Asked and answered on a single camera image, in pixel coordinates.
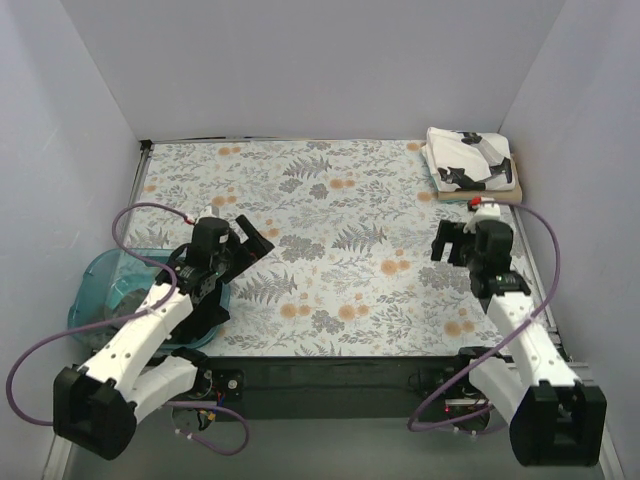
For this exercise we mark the folded tan t shirt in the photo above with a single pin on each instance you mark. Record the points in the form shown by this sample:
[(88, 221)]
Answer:
[(514, 195)]

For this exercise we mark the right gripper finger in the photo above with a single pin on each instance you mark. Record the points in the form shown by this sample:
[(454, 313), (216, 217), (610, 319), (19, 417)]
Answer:
[(453, 233), (454, 254)]

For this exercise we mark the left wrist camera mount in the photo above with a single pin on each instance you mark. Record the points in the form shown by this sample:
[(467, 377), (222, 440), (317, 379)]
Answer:
[(209, 210)]

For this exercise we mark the grey t shirt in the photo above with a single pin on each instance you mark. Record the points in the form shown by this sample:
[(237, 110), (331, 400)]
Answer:
[(126, 305)]

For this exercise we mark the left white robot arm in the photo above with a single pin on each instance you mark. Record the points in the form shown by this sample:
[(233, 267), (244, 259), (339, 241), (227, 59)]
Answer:
[(99, 404)]

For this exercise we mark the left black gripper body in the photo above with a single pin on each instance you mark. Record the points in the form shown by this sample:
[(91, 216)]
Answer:
[(242, 248)]

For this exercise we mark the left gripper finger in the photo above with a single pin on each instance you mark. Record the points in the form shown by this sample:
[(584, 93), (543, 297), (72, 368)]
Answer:
[(251, 233), (246, 254)]

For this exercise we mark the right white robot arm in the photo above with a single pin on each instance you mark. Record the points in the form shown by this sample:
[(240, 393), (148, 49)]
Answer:
[(554, 418)]

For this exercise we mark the white t shirt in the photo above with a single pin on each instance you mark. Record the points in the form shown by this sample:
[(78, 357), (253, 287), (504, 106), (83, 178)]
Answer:
[(471, 161)]

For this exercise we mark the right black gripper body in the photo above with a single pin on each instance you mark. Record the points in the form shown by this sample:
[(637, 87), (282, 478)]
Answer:
[(458, 245)]

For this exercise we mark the floral table cloth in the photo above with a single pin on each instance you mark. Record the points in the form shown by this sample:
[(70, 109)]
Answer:
[(352, 223)]

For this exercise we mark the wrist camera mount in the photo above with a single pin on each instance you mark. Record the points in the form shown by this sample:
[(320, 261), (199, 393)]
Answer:
[(482, 208), (209, 210)]

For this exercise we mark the folded teal t shirt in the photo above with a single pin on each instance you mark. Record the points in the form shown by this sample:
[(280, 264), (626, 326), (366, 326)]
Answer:
[(432, 168)]

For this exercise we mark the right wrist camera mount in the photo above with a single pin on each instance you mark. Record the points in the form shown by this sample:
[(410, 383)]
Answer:
[(482, 208)]

